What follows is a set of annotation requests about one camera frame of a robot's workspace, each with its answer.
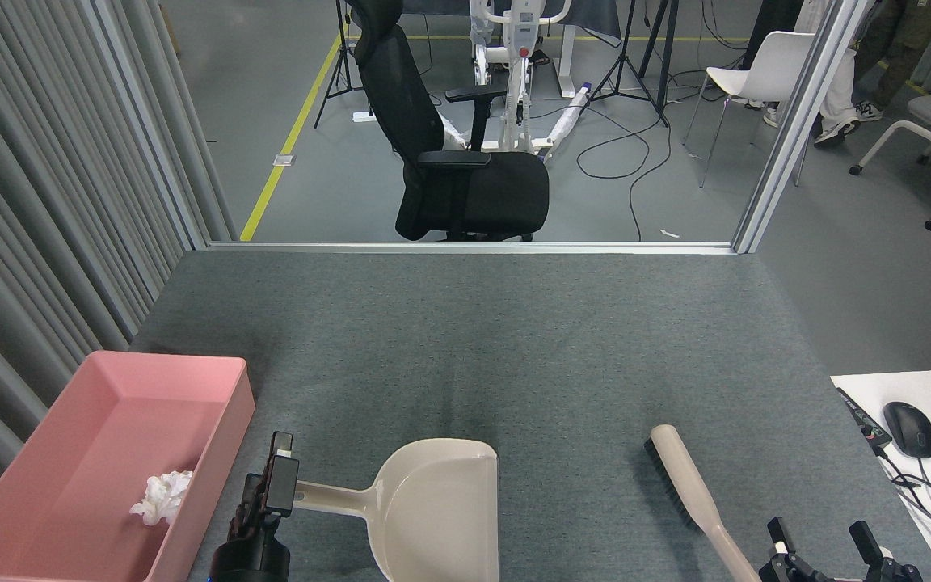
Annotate white wheeled stand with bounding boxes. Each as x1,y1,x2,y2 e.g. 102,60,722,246
433,0,596,162

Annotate grey curtain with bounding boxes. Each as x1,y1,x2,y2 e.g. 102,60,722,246
0,0,236,542

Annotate black computer mouse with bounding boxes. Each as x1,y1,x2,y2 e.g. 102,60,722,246
883,402,931,459

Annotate black tripod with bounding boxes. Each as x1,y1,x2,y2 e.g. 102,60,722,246
314,0,373,130
591,0,680,129

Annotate pink plastic bin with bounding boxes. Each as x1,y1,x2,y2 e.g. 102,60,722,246
0,350,256,582

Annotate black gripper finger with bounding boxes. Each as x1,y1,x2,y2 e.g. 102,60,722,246
759,517,826,582
851,521,923,582

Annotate black desk cable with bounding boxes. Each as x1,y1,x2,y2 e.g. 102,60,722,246
874,445,931,559

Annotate person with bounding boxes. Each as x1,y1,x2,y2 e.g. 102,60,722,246
853,0,931,124
763,44,866,149

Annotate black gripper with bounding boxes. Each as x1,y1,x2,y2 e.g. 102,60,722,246
209,432,301,582

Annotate black slim device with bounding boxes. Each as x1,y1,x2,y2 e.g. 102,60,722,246
836,388,893,451

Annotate silver table edge rail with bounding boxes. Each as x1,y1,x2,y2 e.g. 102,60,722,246
207,240,737,255

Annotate black office chair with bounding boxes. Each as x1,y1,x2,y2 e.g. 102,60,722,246
350,0,551,243

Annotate beige plastic dustpan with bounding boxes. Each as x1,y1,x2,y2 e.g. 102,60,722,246
294,438,500,582

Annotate white plastic chair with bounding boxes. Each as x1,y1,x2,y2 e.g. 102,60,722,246
682,31,818,189

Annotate beige hand brush black bristles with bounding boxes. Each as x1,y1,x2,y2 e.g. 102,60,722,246
645,424,761,582

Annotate black floor cable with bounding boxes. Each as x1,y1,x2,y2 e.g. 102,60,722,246
577,105,674,242

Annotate silver post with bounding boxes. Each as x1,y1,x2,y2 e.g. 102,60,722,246
734,0,870,254
82,0,212,251

